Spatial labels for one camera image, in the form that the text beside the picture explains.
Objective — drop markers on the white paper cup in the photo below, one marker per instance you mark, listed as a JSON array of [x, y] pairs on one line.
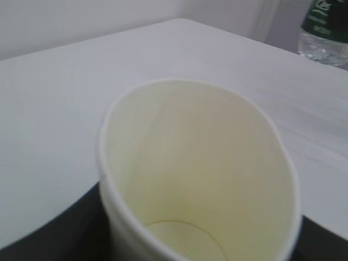
[[192, 171]]

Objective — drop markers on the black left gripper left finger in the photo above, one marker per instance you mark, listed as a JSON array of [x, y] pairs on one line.
[[81, 232]]

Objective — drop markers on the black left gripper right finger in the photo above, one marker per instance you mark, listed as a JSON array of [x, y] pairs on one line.
[[316, 243]]

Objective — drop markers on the clear green-label water bottle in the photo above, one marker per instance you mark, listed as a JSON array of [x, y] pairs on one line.
[[323, 35]]

